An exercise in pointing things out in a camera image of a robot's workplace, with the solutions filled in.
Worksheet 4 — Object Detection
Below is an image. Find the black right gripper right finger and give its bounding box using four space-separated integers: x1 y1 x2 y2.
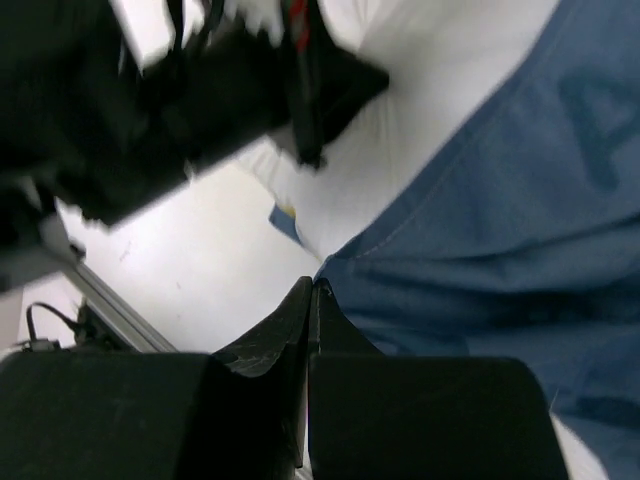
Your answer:
308 280 568 479

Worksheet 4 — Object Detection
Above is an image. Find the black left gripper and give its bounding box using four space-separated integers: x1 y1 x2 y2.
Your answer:
1 1 389 225

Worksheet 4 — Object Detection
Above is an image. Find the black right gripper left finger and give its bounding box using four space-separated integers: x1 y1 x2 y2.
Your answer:
1 277 312 479

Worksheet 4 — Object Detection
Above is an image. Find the blue cartoon print pillowcase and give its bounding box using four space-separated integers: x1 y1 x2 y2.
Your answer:
268 0 640 480

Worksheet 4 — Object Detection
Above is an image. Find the aluminium table rail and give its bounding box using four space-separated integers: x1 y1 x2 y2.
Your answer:
63 248 177 353

